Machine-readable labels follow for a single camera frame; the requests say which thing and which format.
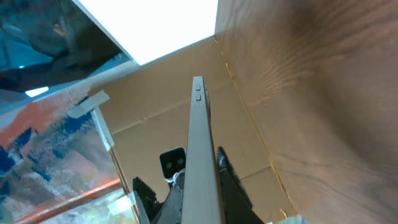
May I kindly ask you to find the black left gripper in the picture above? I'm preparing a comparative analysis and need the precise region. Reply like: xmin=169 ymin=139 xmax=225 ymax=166
xmin=132 ymin=146 xmax=264 ymax=224

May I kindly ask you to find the brown cardboard panel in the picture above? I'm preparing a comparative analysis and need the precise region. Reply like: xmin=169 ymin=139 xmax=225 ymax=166
xmin=90 ymin=37 xmax=302 ymax=223

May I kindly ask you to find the colourful abstract painting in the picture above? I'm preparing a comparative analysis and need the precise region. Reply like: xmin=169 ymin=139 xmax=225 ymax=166
xmin=0 ymin=88 xmax=141 ymax=224

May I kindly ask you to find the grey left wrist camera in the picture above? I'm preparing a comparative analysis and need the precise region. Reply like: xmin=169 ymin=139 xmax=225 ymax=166
xmin=159 ymin=147 xmax=186 ymax=179

